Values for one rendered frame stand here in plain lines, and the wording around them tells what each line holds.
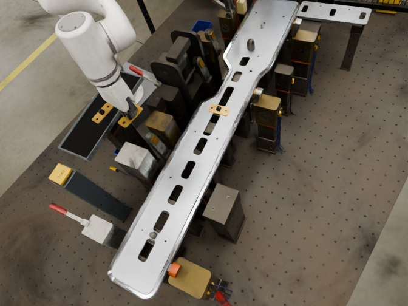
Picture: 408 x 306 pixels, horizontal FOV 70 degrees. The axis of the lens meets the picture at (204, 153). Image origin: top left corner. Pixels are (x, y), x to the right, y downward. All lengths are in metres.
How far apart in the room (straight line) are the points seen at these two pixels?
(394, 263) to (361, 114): 0.92
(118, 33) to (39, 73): 2.92
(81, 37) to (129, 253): 0.67
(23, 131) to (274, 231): 2.55
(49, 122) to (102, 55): 2.37
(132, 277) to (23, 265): 0.75
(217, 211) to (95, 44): 0.59
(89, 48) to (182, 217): 0.59
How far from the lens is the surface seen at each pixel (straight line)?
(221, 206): 0.96
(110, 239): 1.06
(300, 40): 1.32
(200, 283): 0.90
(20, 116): 3.36
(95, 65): 0.75
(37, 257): 1.63
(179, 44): 1.17
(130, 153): 1.04
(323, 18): 1.48
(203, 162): 1.06
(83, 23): 0.71
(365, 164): 1.41
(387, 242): 2.08
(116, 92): 0.80
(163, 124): 1.09
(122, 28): 0.74
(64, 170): 1.07
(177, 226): 1.00
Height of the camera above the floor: 1.93
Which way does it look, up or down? 60 degrees down
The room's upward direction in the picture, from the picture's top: 24 degrees counter-clockwise
